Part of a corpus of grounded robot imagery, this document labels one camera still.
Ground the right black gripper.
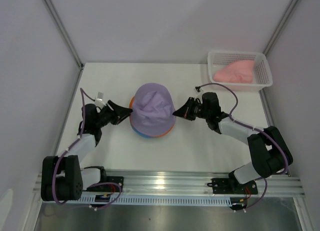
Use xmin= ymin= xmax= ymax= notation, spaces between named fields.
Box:
xmin=173 ymin=97 xmax=210 ymax=121

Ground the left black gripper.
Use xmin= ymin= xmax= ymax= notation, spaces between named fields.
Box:
xmin=95 ymin=100 xmax=133 ymax=128

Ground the orange bucket hat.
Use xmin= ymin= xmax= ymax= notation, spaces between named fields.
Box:
xmin=128 ymin=95 xmax=174 ymax=138

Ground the blue bucket hat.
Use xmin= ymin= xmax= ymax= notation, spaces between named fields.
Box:
xmin=132 ymin=126 xmax=153 ymax=139

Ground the purple bucket hat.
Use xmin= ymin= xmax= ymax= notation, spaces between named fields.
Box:
xmin=129 ymin=83 xmax=176 ymax=138

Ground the pink bucket hat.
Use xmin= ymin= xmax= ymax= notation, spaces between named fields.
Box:
xmin=213 ymin=60 xmax=255 ymax=84

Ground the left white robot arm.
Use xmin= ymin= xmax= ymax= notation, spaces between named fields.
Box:
xmin=40 ymin=100 xmax=133 ymax=205

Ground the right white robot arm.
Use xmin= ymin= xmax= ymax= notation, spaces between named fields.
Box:
xmin=173 ymin=92 xmax=293 ymax=195

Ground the white plastic basket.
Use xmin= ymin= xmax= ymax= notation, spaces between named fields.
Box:
xmin=207 ymin=50 xmax=273 ymax=92

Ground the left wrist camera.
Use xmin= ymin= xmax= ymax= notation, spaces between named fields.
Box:
xmin=94 ymin=92 xmax=106 ymax=109

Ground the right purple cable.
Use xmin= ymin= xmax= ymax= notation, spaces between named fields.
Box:
xmin=194 ymin=83 xmax=291 ymax=213

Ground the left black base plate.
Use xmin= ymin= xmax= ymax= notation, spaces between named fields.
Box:
xmin=97 ymin=176 xmax=124 ymax=193

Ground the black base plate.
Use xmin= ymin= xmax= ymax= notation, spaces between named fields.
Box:
xmin=97 ymin=176 xmax=124 ymax=193
xmin=206 ymin=178 xmax=258 ymax=195

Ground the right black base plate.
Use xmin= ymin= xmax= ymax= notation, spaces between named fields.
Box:
xmin=206 ymin=178 xmax=258 ymax=195

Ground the white slotted cable duct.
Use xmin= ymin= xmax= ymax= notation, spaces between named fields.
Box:
xmin=78 ymin=194 xmax=232 ymax=207

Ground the aluminium mounting rail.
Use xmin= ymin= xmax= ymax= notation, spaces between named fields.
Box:
xmin=32 ymin=167 xmax=306 ymax=198

